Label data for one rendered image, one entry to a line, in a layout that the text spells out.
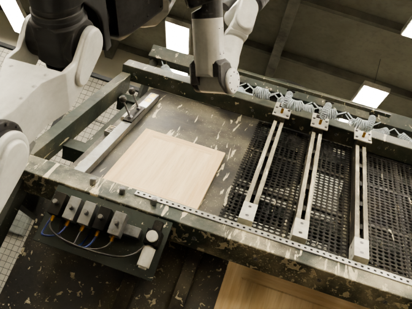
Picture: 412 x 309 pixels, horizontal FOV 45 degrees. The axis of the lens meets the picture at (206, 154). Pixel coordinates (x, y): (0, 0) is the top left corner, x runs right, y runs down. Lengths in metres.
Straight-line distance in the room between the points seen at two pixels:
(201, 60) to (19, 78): 0.54
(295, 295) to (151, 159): 0.90
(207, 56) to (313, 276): 0.99
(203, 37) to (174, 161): 1.08
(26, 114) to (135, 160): 1.32
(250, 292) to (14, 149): 1.43
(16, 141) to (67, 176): 1.16
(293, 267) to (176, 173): 0.71
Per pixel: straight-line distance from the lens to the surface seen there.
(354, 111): 3.51
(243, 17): 1.59
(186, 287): 2.17
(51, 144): 2.42
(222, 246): 2.01
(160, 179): 2.27
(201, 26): 1.44
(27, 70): 1.17
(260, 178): 2.40
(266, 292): 2.22
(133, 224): 2.02
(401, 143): 3.11
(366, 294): 2.07
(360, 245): 2.17
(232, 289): 2.21
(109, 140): 2.46
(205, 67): 1.45
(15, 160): 1.03
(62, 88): 1.16
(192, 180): 2.31
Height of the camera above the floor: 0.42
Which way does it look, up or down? 20 degrees up
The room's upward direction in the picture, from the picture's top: 20 degrees clockwise
